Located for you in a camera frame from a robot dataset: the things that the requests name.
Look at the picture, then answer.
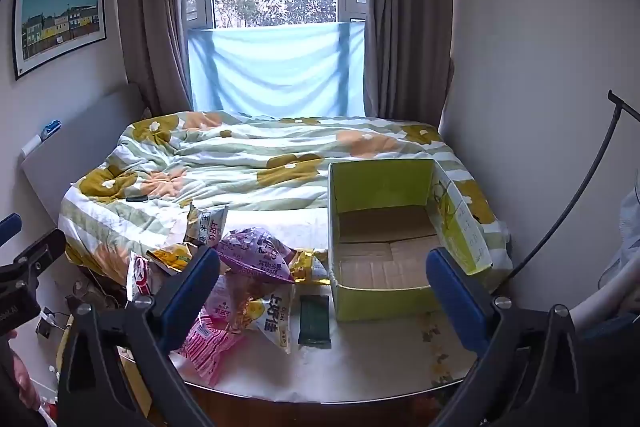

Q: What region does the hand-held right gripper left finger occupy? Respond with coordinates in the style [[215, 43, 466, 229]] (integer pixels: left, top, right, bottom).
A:
[[56, 246, 221, 427]]

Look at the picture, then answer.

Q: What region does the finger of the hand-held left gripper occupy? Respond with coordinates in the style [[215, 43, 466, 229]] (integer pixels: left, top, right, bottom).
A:
[[0, 229, 67, 290], [0, 213, 24, 249]]

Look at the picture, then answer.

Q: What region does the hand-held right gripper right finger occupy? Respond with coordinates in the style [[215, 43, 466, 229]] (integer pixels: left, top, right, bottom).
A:
[[425, 247, 586, 427]]

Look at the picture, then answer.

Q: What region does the yellow dark-topped snack packet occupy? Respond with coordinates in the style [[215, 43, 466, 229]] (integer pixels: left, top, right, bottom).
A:
[[146, 243, 202, 277]]

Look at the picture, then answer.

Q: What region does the pink snack packet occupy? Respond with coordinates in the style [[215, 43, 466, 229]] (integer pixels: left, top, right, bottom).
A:
[[177, 274, 252, 388]]

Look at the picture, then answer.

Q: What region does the white red-logo snack packet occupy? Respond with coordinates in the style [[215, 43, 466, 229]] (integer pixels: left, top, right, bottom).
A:
[[126, 254, 154, 303]]

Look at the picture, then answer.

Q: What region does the grey chips packet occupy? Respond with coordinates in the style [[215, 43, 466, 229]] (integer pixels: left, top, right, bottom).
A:
[[183, 203, 230, 248]]

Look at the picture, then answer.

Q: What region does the purple snack bag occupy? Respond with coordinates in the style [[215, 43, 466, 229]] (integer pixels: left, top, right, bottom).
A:
[[217, 227, 297, 284]]

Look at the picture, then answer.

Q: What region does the green cardboard box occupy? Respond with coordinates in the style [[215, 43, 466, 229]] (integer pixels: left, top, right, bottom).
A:
[[327, 158, 494, 322]]

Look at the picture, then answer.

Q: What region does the yellow white chips packet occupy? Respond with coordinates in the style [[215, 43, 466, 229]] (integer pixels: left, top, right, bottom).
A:
[[246, 282, 294, 354]]

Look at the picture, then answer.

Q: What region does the shiny gold snack packet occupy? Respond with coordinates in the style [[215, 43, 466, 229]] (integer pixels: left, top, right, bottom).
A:
[[291, 248, 330, 286]]

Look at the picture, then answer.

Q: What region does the dark green bar packet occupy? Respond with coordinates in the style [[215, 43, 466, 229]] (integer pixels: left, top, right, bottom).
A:
[[298, 294, 332, 349]]

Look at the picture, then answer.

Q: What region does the person's left hand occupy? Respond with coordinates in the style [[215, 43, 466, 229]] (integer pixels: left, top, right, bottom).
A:
[[7, 331, 42, 414]]

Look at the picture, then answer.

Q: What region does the power socket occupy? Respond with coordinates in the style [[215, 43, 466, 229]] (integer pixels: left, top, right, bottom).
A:
[[36, 307, 74, 341]]

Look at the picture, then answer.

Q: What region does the white floral tablecloth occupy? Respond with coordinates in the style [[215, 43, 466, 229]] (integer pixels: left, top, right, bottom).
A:
[[127, 207, 482, 404]]

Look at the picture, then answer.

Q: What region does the blue white bottle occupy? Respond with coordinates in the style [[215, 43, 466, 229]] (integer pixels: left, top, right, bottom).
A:
[[21, 120, 62, 156]]

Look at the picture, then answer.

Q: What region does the grey headboard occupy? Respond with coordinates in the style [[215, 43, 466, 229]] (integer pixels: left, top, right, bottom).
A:
[[19, 84, 151, 222]]

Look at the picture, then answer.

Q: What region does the floral striped blanket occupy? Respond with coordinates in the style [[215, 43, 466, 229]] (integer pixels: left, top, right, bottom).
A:
[[57, 111, 514, 280]]

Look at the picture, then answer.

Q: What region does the person's light clothing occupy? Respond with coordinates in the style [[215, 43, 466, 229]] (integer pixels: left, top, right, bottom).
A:
[[570, 172, 640, 339]]

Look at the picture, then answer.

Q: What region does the light blue cloth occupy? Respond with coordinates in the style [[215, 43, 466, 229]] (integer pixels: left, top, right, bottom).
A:
[[187, 21, 366, 118]]

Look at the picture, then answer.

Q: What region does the brown curtain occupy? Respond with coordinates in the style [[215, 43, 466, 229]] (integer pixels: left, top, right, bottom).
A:
[[362, 0, 457, 131], [117, 0, 216, 115]]

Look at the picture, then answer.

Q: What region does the black cable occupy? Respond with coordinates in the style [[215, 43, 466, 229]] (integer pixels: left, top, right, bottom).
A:
[[492, 90, 640, 292]]

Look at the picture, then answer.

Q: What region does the framed wall picture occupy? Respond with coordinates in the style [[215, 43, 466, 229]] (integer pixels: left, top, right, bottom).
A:
[[12, 0, 107, 82]]

